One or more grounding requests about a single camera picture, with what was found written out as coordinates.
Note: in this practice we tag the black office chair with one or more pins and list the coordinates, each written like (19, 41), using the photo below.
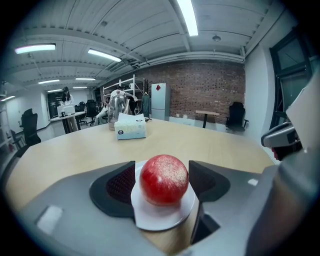
(236, 116)
(90, 108)
(30, 127)

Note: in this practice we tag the white plate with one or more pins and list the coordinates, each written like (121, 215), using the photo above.
(160, 218)

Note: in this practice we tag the grey refrigerator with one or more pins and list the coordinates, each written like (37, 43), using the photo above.
(160, 102)

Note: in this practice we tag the white monitor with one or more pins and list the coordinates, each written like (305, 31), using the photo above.
(65, 110)

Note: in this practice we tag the tissue box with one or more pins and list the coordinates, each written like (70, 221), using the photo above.
(131, 128)

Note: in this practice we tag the stainless steel kettle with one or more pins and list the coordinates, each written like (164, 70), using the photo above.
(116, 107)

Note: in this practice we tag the red apple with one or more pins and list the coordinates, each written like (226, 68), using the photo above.
(163, 180)

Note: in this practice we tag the dark framed window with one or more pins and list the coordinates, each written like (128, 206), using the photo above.
(292, 65)

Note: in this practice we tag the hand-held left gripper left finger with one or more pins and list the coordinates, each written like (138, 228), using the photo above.
(75, 200)

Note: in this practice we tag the small wooden table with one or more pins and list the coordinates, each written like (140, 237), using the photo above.
(207, 113)

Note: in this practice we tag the white desk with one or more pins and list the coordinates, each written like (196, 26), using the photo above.
(70, 115)

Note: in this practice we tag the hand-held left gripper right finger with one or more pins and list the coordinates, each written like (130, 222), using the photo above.
(225, 200)

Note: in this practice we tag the white metal shelf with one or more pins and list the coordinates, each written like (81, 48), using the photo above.
(125, 81)

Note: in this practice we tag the round ceiling fixture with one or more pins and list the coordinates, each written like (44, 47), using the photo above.
(216, 38)

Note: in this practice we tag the green hanging coat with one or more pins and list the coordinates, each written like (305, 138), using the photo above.
(146, 105)

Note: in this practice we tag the long ceiling light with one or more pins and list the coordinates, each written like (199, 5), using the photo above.
(187, 15)
(103, 55)
(35, 48)
(85, 79)
(48, 81)

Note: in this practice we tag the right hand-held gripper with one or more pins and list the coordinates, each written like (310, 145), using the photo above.
(303, 120)

